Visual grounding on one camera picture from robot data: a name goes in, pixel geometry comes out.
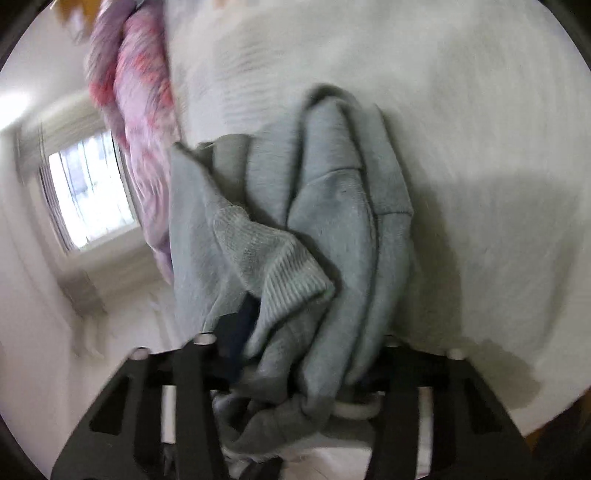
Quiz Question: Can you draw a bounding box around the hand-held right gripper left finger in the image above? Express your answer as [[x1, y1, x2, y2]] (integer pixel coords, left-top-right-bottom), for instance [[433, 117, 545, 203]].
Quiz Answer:
[[51, 295, 260, 480]]

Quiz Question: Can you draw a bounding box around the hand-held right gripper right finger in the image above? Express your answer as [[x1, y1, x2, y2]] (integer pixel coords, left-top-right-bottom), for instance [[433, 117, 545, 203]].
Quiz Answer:
[[364, 340, 539, 480]]

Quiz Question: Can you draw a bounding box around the grey zip hoodie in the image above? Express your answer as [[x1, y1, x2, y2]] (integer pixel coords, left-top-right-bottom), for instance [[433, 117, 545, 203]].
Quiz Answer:
[[168, 83, 419, 467]]

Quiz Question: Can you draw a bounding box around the window with metal bars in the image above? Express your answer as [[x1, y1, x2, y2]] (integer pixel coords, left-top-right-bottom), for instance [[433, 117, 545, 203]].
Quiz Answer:
[[39, 129, 141, 252]]

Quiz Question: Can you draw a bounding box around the purple floral quilt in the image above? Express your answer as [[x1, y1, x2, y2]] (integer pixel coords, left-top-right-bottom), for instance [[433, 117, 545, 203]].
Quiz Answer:
[[85, 0, 185, 284]]

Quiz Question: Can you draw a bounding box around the pale leaf print bed sheet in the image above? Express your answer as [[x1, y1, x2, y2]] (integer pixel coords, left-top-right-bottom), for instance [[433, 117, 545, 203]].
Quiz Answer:
[[164, 0, 591, 435]]

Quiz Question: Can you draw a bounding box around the wooden bed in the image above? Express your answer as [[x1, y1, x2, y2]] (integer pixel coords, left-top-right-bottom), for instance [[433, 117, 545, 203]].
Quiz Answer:
[[53, 0, 107, 31]]

